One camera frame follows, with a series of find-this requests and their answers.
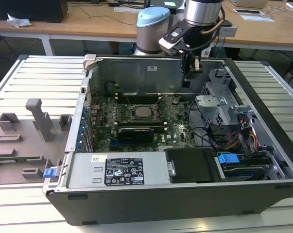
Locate metal locking lever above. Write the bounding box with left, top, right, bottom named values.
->
left=121, top=89, right=134, bottom=109
left=153, top=95, right=168, bottom=107

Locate metal socket cover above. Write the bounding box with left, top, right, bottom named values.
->
left=128, top=103, right=162, bottom=121

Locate silver CPU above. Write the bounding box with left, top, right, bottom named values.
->
left=133, top=106, right=152, bottom=117

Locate white framed dark tablet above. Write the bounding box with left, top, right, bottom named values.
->
left=233, top=8, right=263, bottom=16

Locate beige cardboard box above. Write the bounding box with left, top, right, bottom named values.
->
left=233, top=0, right=268, bottom=9

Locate white paper sheet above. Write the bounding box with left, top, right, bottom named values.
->
left=113, top=6, right=142, bottom=13
left=241, top=15, right=276, bottom=23

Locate silver metal drive cage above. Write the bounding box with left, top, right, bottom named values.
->
left=194, top=68, right=256, bottom=127

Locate black round speaker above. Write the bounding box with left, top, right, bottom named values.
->
left=106, top=82, right=118, bottom=96

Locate green motherboard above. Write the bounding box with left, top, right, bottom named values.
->
left=87, top=93, right=203, bottom=153

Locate long wooden desk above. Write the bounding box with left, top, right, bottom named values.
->
left=0, top=0, right=293, bottom=57

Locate grey case latch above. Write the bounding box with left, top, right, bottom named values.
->
left=84, top=54, right=96, bottom=71

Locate black graphics card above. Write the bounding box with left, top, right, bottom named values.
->
left=117, top=126, right=155, bottom=144

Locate hard disk in blue carrier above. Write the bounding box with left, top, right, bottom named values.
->
left=216, top=152, right=271, bottom=182

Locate black plastic shroud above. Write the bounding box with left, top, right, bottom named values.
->
left=164, top=148, right=221, bottom=184

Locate black computer box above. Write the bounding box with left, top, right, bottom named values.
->
left=0, top=0, right=69, bottom=24

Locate black open PC case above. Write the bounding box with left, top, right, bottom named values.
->
left=42, top=54, right=293, bottom=227

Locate silver power supply unit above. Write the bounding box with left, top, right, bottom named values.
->
left=63, top=151, right=172, bottom=191

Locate crumpled white paper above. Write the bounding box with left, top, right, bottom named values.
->
left=6, top=12, right=33, bottom=29

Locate grey parts rack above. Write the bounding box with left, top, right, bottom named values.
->
left=0, top=98, right=73, bottom=185

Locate green RAM stick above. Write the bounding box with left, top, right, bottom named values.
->
left=0, top=157, right=44, bottom=163

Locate blue cable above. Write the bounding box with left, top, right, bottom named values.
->
left=215, top=36, right=226, bottom=57

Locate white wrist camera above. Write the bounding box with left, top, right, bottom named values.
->
left=158, top=25, right=186, bottom=56

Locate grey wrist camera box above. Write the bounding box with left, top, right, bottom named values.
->
left=220, top=25, right=238, bottom=37

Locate black cable bundle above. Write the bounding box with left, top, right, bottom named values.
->
left=186, top=100, right=237, bottom=150

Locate coloured wire bundle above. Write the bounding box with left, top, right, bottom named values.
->
left=224, top=131, right=259, bottom=151

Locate silver metal handle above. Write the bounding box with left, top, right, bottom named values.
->
left=167, top=161, right=176, bottom=177

